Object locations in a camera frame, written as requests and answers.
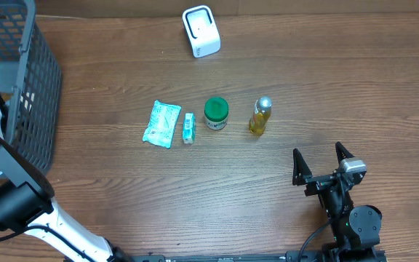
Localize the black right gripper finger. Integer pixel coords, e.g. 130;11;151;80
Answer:
335;141;354;163
292;148;312;186

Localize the yellow dish soap bottle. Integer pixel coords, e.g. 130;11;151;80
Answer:
249;96;272;135

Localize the green lid jar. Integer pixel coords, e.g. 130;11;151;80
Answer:
204;97;229;130

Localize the small teal tissue pack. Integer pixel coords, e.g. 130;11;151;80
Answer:
182;112;196;144

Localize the teal wet wipes pack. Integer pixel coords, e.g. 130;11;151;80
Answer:
143;100;181;148

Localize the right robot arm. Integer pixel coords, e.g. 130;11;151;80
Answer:
287;142;387;262

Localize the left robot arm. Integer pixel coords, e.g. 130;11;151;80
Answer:
0;95;130;261

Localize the white barcode scanner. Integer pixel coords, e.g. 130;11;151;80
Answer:
182;5;221;58

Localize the grey plastic mesh basket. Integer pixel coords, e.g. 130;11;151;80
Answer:
0;0;62;173

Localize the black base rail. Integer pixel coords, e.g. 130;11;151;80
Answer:
121;250;388;262

